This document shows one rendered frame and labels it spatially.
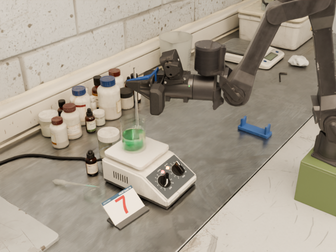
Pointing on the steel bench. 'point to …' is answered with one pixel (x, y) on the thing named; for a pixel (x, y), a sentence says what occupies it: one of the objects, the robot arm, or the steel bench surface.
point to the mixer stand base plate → (23, 231)
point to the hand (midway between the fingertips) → (140, 83)
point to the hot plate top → (152, 151)
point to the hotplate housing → (115, 172)
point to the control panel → (176, 182)
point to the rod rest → (255, 129)
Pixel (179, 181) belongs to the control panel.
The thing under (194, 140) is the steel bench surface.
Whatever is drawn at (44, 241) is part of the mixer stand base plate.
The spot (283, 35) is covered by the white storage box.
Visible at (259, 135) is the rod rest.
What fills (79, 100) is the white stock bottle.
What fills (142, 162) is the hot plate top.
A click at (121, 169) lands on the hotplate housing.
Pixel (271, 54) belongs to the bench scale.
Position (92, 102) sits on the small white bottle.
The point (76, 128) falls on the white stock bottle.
